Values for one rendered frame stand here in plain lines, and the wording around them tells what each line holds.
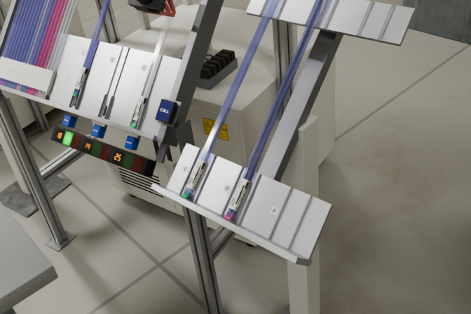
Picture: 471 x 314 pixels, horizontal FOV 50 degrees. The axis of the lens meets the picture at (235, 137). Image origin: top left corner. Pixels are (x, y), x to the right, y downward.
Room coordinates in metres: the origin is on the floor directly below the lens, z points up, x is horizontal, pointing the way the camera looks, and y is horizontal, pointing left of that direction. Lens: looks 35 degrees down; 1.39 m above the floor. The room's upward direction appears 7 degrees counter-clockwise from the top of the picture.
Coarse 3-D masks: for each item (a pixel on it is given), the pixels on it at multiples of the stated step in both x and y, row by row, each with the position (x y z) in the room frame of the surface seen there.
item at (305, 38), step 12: (324, 0) 0.93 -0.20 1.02; (312, 12) 0.92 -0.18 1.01; (312, 24) 0.90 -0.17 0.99; (300, 48) 0.88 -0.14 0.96; (300, 60) 0.86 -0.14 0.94; (288, 72) 0.85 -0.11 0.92; (288, 84) 0.83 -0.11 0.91; (276, 96) 0.82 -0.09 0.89; (276, 108) 0.80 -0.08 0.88; (264, 132) 0.78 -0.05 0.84; (264, 144) 0.77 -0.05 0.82; (252, 156) 0.75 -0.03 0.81; (252, 168) 0.74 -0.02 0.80; (228, 216) 0.68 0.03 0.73
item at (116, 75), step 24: (72, 48) 1.30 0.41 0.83; (96, 48) 1.26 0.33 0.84; (120, 48) 1.22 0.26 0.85; (72, 72) 1.25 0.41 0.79; (96, 72) 1.21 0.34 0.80; (120, 72) 1.17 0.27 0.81; (144, 72) 1.13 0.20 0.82; (168, 72) 1.09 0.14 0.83; (48, 96) 1.24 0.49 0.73; (72, 96) 1.19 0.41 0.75; (96, 96) 1.16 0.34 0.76; (120, 96) 1.12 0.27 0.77; (168, 96) 1.05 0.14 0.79; (120, 120) 1.08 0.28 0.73; (144, 120) 1.04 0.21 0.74
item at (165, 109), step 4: (164, 100) 1.00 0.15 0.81; (164, 104) 0.99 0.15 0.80; (168, 104) 0.99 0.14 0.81; (172, 104) 0.98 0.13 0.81; (160, 108) 0.99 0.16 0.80; (164, 108) 0.99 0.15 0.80; (168, 108) 0.98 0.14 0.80; (160, 112) 0.98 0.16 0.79; (164, 112) 0.98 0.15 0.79; (168, 112) 0.97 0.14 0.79; (156, 116) 0.98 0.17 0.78; (160, 116) 0.98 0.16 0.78; (164, 116) 0.97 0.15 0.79; (168, 116) 0.97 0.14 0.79; (164, 120) 0.97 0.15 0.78
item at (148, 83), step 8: (176, 0) 1.21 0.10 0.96; (168, 8) 1.20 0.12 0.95; (168, 16) 1.19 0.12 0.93; (168, 24) 1.17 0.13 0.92; (160, 40) 1.15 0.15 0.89; (160, 48) 1.14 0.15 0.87; (160, 56) 1.13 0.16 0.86; (152, 64) 1.12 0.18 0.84; (152, 72) 1.11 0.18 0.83; (152, 80) 1.10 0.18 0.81; (144, 88) 1.09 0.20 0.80; (144, 96) 1.07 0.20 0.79
